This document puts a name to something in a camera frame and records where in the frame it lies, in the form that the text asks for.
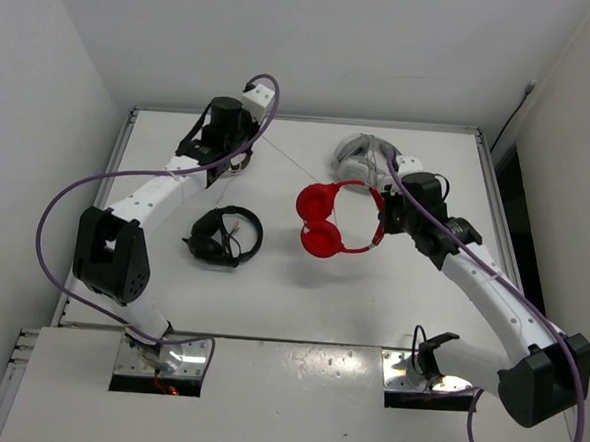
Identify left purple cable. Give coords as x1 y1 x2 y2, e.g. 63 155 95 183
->
28 60 284 353

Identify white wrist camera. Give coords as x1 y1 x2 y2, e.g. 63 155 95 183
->
395 155 424 176
240 83 276 124

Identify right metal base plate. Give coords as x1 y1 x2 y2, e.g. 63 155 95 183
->
381 349 475 396

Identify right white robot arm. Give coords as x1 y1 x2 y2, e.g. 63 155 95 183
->
380 170 590 428

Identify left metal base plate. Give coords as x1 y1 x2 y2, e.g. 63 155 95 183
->
113 335 212 380

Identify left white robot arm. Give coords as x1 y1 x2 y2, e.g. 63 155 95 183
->
72 96 272 362

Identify black headphones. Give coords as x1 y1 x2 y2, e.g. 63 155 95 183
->
182 205 264 268

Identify metal base plate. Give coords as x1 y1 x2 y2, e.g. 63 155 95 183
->
113 335 212 380
381 349 475 396

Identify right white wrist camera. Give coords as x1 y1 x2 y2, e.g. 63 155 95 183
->
395 155 424 176

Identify white grey headphones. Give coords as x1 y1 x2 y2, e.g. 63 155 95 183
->
330 133 401 190

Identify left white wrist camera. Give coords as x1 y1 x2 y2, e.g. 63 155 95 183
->
240 83 276 124

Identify black wall cable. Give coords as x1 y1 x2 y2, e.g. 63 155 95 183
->
492 77 537 156

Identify red headphones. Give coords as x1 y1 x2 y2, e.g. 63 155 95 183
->
296 179 385 259

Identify white headphone cable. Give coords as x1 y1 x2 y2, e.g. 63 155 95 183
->
214 130 376 222

